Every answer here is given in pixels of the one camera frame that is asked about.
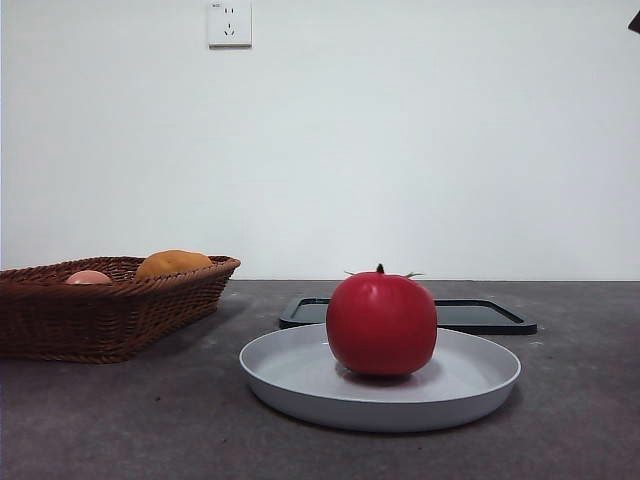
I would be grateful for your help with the brown wicker basket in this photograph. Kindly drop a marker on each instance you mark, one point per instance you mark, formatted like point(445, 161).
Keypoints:
point(100, 315)

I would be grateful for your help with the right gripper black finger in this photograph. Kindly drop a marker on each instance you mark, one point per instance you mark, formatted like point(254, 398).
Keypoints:
point(636, 22)

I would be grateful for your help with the black rectangular tray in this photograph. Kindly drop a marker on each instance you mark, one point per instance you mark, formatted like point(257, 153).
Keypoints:
point(475, 315)

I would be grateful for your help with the orange round fruit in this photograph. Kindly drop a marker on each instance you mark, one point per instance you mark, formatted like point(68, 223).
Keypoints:
point(172, 262)

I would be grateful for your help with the grey round plate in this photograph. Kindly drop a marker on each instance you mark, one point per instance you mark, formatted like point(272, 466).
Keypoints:
point(290, 370)

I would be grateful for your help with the red tomato with green stem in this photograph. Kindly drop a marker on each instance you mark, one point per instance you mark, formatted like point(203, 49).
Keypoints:
point(380, 325)

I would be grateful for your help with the pink round fruit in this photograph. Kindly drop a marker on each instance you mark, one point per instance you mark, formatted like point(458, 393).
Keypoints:
point(89, 277)

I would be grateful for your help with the white wall socket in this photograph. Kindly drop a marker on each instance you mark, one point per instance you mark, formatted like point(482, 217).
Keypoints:
point(230, 25)

